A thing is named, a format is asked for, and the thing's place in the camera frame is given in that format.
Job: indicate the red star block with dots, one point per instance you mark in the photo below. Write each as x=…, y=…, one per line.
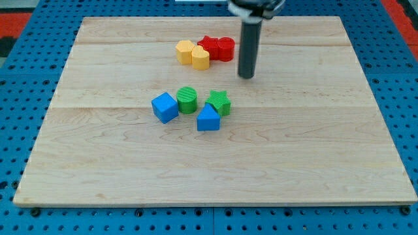
x=210, y=45

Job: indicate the yellow hexagon block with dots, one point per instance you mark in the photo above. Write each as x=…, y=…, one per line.
x=184, y=49

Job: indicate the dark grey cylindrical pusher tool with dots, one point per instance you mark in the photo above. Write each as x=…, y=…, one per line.
x=249, y=45

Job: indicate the green cylinder block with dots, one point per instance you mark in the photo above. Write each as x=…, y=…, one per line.
x=187, y=100

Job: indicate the red cylinder block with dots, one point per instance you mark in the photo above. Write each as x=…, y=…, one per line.
x=226, y=46

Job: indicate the blue triangle block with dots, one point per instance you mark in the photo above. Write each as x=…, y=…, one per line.
x=208, y=119

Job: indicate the blue cube block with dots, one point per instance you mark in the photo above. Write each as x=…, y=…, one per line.
x=165, y=108

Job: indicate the green star block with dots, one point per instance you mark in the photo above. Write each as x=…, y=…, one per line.
x=219, y=102

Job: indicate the wooden board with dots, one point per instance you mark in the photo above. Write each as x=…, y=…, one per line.
x=304, y=131

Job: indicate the yellow heart block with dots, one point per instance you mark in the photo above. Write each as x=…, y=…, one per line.
x=200, y=58

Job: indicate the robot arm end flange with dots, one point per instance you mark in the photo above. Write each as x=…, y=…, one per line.
x=255, y=9

